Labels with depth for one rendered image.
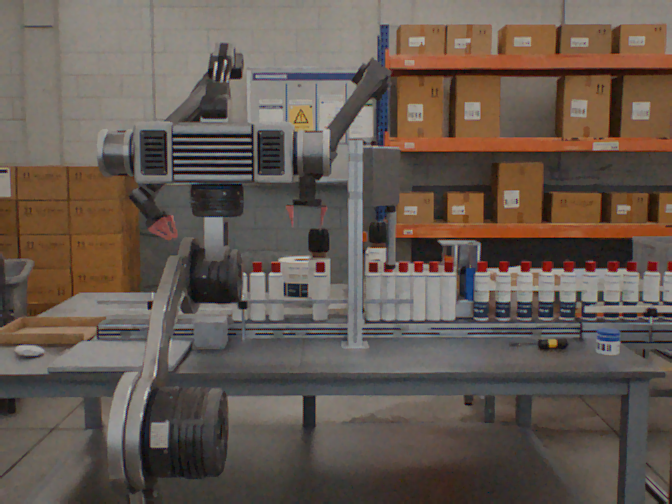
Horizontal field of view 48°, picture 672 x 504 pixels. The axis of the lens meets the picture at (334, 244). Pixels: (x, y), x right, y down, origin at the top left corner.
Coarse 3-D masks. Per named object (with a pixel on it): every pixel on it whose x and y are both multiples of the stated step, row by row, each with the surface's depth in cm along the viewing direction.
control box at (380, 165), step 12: (372, 156) 236; (384, 156) 241; (396, 156) 247; (372, 168) 236; (384, 168) 241; (396, 168) 248; (372, 180) 237; (384, 180) 242; (396, 180) 248; (372, 192) 237; (384, 192) 242; (396, 192) 249; (372, 204) 237; (384, 204) 243
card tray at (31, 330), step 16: (16, 320) 265; (32, 320) 271; (48, 320) 271; (64, 320) 271; (80, 320) 271; (96, 320) 271; (0, 336) 246; (16, 336) 246; (32, 336) 246; (48, 336) 246; (64, 336) 246; (80, 336) 246
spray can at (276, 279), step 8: (272, 264) 256; (280, 264) 257; (272, 272) 257; (280, 272) 257; (272, 280) 256; (280, 280) 256; (272, 288) 256; (280, 288) 256; (272, 296) 256; (280, 296) 257; (272, 304) 257; (280, 304) 257; (272, 312) 257; (280, 312) 257; (272, 320) 257; (280, 320) 258
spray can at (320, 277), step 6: (318, 264) 256; (324, 264) 257; (318, 270) 256; (324, 270) 257; (318, 276) 256; (324, 276) 256; (318, 282) 256; (324, 282) 256; (318, 288) 256; (324, 288) 257; (318, 294) 256; (324, 294) 257; (318, 306) 257; (324, 306) 257; (318, 312) 257; (324, 312) 258; (318, 318) 257; (324, 318) 258
